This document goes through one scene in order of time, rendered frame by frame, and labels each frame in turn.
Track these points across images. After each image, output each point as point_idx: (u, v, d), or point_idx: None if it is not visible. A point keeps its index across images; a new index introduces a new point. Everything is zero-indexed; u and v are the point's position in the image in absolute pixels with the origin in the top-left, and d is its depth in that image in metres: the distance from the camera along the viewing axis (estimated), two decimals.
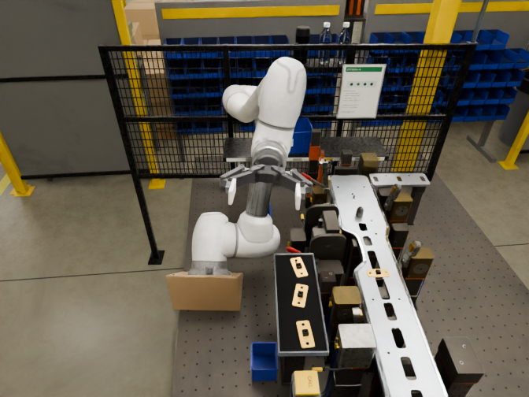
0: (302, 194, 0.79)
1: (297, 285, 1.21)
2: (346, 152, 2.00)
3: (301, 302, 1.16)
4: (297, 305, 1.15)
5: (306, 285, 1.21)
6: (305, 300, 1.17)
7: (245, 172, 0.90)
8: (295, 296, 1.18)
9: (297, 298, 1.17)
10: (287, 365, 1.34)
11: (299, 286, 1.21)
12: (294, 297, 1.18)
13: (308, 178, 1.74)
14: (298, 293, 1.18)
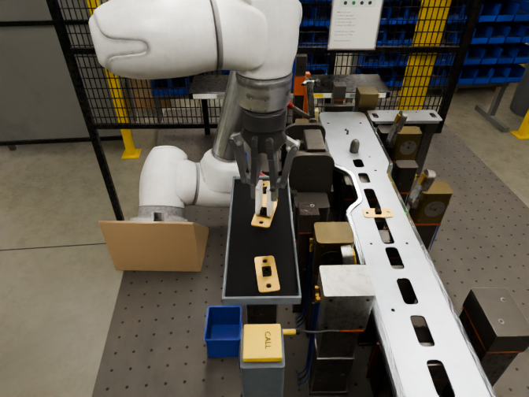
0: (254, 195, 0.77)
1: (262, 202, 0.82)
2: (339, 84, 1.63)
3: (265, 222, 0.77)
4: (258, 224, 0.76)
5: (275, 202, 0.82)
6: (271, 219, 0.78)
7: (288, 146, 0.67)
8: (257, 214, 0.79)
9: (260, 217, 0.78)
10: None
11: (264, 202, 0.82)
12: (254, 215, 0.78)
13: (289, 105, 1.37)
14: (262, 209, 0.79)
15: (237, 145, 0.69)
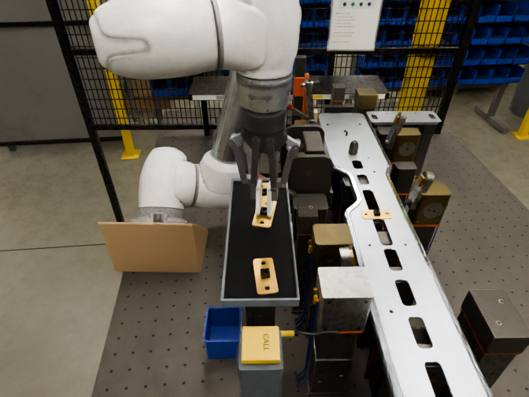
0: (254, 195, 0.77)
1: None
2: (338, 86, 1.63)
3: (266, 222, 0.77)
4: (259, 225, 0.76)
5: (274, 201, 0.82)
6: (272, 219, 0.78)
7: (289, 145, 0.68)
8: (257, 214, 0.79)
9: (260, 217, 0.78)
10: None
11: (263, 202, 0.82)
12: (254, 215, 0.78)
13: (288, 105, 1.37)
14: (262, 209, 0.79)
15: (237, 146, 0.69)
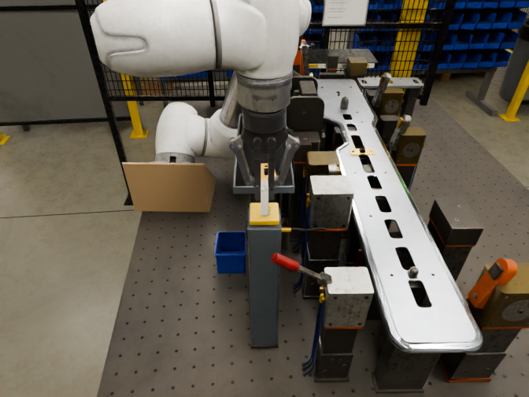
0: (257, 197, 0.77)
1: None
2: (332, 54, 1.82)
3: None
4: None
5: None
6: None
7: (289, 143, 0.68)
8: None
9: None
10: None
11: None
12: None
13: None
14: None
15: (238, 149, 0.68)
